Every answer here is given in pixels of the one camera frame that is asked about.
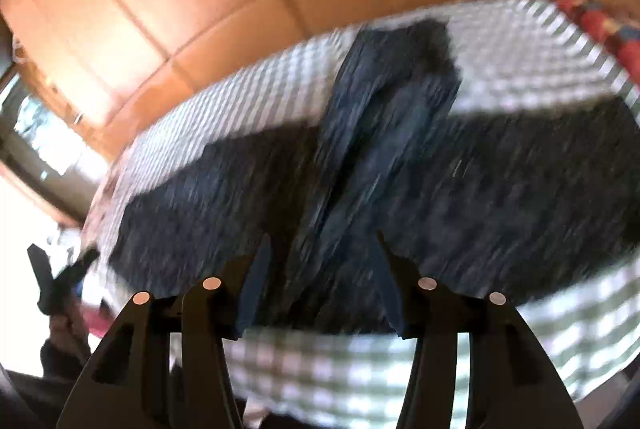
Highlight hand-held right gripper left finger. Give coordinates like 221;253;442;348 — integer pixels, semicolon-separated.
56;233;273;429

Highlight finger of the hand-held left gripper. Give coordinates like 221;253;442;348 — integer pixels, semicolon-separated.
52;249;101;296

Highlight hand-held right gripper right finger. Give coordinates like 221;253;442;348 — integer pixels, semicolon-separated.
376;231;585;429

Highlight dark leaf print pants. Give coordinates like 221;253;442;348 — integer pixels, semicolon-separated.
107;19;640;335

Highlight person's left forearm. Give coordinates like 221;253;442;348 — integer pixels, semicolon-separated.
39;336;93;382

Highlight person's left hand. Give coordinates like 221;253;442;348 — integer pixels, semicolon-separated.
49;304;93;360

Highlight wooden framed window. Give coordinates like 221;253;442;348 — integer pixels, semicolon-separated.
0;69;103;222

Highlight green checked bed sheet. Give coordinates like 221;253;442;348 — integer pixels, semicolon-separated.
82;0;640;429

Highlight red patterned pillow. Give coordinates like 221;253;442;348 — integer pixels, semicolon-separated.
555;0;640;82

